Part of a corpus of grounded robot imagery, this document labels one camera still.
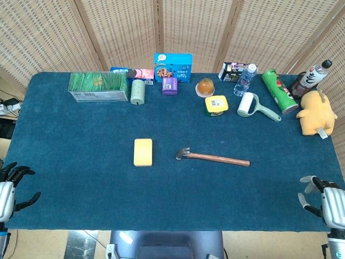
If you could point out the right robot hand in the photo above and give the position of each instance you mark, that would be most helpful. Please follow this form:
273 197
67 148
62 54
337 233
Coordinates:
334 205

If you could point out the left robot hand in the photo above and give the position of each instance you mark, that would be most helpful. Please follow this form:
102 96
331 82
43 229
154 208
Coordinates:
6 197

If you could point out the yellow sponge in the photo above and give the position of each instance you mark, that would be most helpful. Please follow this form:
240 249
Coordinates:
143 152

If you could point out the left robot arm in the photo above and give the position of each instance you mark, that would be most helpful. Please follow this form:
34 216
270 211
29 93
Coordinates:
2 240

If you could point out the blue table cloth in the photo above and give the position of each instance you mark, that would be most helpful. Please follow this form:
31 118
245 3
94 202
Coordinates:
94 183

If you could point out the white power strip with adapters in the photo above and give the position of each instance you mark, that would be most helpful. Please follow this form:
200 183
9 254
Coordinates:
10 105

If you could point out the yellow plush toy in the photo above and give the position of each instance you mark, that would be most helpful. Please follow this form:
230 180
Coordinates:
316 113

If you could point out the green chips can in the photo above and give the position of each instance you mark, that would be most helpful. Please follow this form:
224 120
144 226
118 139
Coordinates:
279 90

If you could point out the dark drink bottle white label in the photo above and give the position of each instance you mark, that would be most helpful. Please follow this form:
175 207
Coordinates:
310 78

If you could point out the pale green lint roller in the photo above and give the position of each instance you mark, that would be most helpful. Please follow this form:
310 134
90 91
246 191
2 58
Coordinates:
246 103

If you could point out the clear box of green packets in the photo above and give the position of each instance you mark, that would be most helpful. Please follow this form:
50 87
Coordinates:
98 86

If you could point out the clear water bottle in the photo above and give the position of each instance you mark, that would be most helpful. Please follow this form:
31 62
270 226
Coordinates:
244 81

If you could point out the green tub with yellow lid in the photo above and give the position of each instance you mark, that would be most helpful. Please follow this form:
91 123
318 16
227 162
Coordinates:
216 105

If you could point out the black purple snack box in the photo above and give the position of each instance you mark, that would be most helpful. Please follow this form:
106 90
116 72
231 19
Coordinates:
231 71

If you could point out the blue grey robot torso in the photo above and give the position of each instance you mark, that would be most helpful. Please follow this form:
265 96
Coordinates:
167 245

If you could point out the pale green dotted cylinder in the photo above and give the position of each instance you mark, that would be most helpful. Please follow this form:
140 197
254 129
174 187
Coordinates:
138 91

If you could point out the orange jelly cup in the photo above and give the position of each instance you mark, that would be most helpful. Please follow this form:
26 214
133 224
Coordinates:
205 87

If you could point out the blue pink sandwich cookie box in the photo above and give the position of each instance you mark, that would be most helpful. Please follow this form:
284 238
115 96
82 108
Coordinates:
140 73

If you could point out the small purple box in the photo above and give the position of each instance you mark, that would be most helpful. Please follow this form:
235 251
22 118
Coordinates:
169 86

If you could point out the woven folding screen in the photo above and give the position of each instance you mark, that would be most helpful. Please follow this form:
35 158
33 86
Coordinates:
121 29

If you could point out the blue chocolate chip cookie box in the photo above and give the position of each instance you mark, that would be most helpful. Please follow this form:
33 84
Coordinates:
172 67

